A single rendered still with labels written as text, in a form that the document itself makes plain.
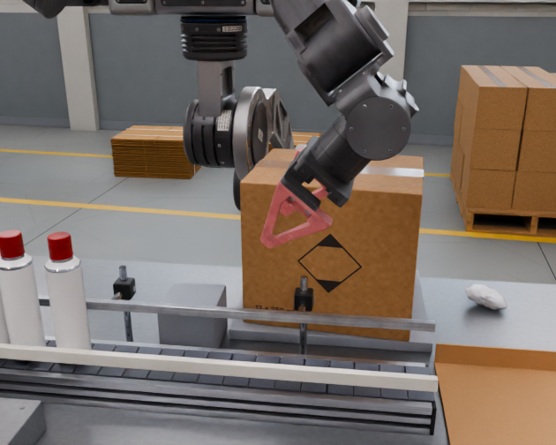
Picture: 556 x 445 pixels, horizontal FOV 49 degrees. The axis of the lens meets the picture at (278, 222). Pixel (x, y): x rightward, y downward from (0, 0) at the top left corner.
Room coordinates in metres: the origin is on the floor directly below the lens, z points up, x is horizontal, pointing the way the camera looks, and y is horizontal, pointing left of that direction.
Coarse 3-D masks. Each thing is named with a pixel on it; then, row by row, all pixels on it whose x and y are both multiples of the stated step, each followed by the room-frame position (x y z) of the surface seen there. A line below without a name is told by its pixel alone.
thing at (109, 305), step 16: (48, 304) 0.86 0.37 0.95; (96, 304) 0.85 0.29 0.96; (112, 304) 0.84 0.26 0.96; (128, 304) 0.84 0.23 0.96; (144, 304) 0.84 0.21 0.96; (160, 304) 0.84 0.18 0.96; (176, 304) 0.84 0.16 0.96; (256, 320) 0.82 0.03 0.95; (272, 320) 0.81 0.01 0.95; (288, 320) 0.81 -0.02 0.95; (304, 320) 0.81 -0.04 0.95; (320, 320) 0.80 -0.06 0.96; (336, 320) 0.80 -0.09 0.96; (352, 320) 0.80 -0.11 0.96; (368, 320) 0.79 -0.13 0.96; (384, 320) 0.79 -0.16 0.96; (400, 320) 0.79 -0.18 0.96; (416, 320) 0.79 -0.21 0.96
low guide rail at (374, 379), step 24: (48, 360) 0.78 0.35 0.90; (72, 360) 0.78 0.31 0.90; (96, 360) 0.77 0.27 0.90; (120, 360) 0.77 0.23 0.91; (144, 360) 0.76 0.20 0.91; (168, 360) 0.76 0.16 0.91; (192, 360) 0.76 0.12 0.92; (216, 360) 0.76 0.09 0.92; (360, 384) 0.72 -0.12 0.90; (384, 384) 0.72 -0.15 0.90; (408, 384) 0.71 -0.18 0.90; (432, 384) 0.71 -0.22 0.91
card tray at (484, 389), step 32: (448, 352) 0.87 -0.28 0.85; (480, 352) 0.86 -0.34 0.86; (512, 352) 0.86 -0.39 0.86; (544, 352) 0.85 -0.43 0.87; (448, 384) 0.81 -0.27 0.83; (480, 384) 0.81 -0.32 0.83; (512, 384) 0.81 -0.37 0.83; (544, 384) 0.81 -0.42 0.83; (448, 416) 0.73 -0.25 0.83; (480, 416) 0.73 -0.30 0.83; (512, 416) 0.73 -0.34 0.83; (544, 416) 0.73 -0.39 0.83
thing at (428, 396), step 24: (0, 360) 0.81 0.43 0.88; (240, 360) 0.81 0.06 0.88; (264, 360) 0.81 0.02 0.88; (288, 360) 0.81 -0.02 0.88; (312, 360) 0.81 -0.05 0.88; (336, 360) 0.81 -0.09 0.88; (216, 384) 0.75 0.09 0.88; (240, 384) 0.75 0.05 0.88; (264, 384) 0.75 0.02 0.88; (288, 384) 0.75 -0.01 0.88; (312, 384) 0.75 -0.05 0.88; (336, 384) 0.75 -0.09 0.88
